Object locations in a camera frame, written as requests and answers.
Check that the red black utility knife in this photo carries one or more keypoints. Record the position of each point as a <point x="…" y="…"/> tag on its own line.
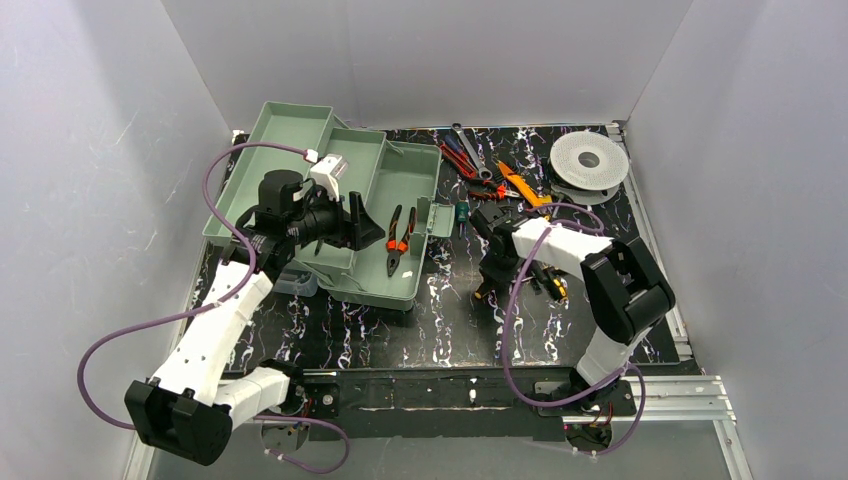
<point x="463" y="169"/>

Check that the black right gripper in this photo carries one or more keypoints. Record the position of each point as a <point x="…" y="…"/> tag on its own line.
<point x="490" y="221"/>

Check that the blue red small screwdriver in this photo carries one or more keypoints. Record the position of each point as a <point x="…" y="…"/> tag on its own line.
<point x="453" y="143"/>

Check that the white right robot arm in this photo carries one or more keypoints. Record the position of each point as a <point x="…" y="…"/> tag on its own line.
<point x="627" y="291"/>

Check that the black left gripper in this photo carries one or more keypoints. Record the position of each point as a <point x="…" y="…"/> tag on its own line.
<point x="345" y="223"/>

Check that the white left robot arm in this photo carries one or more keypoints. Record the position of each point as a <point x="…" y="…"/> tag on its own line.
<point x="182" y="408"/>

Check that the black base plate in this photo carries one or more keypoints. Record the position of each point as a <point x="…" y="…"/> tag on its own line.
<point x="451" y="403"/>

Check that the black orange pliers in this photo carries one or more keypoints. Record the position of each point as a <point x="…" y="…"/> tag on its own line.
<point x="396" y="245"/>

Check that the grey green tool box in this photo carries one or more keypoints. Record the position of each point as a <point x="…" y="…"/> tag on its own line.
<point x="387" y="174"/>

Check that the black long nose pliers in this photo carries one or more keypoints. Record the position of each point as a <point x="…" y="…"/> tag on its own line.
<point x="545" y="278"/>

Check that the green stubby screwdriver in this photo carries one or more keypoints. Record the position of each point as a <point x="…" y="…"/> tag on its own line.
<point x="462" y="210"/>

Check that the red handled cutter pliers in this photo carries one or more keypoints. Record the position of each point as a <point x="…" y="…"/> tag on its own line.
<point x="497" y="194"/>

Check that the white filament spool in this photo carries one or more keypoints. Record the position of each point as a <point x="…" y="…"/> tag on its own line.
<point x="587" y="167"/>

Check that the grey combination wrench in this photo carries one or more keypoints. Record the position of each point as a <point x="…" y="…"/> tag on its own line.
<point x="481" y="169"/>

